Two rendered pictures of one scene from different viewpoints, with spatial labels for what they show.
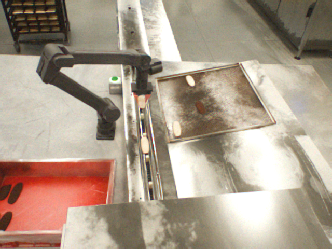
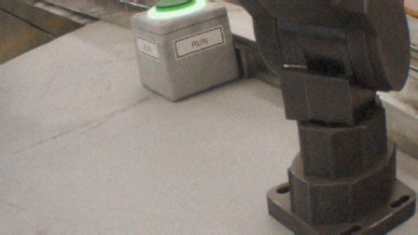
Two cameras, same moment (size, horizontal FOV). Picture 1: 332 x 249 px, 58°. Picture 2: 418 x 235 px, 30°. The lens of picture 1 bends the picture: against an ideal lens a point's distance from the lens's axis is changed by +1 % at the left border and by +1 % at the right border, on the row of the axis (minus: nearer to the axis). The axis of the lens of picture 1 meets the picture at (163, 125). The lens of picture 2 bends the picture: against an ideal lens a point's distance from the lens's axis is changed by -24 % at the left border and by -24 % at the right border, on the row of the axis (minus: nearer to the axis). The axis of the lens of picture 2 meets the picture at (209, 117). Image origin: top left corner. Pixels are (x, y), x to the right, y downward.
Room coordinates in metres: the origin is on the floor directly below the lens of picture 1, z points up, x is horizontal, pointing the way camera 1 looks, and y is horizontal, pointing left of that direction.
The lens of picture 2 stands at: (0.52, 0.50, 1.13)
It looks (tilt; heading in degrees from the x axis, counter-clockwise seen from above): 22 degrees down; 345
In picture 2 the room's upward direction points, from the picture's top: 11 degrees counter-clockwise
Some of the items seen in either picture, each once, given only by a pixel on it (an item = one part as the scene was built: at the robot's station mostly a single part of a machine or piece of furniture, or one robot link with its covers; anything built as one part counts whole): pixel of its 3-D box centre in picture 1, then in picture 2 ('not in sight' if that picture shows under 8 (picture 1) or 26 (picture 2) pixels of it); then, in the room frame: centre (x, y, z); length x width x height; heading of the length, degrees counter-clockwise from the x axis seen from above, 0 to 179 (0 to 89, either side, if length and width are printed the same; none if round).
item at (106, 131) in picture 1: (105, 125); (347, 164); (1.02, 0.28, 0.86); 0.12 x 0.09 x 0.08; 4
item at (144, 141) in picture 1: (144, 144); not in sight; (0.92, 0.08, 0.86); 0.10 x 0.04 x 0.01; 11
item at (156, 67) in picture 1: (149, 63); not in sight; (1.17, 0.09, 1.13); 0.11 x 0.09 x 0.12; 127
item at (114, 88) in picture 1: (115, 87); (188, 59); (1.36, 0.29, 0.84); 0.08 x 0.08 x 0.11; 11
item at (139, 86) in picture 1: (141, 83); not in sight; (1.15, 0.12, 1.04); 0.10 x 0.07 x 0.07; 101
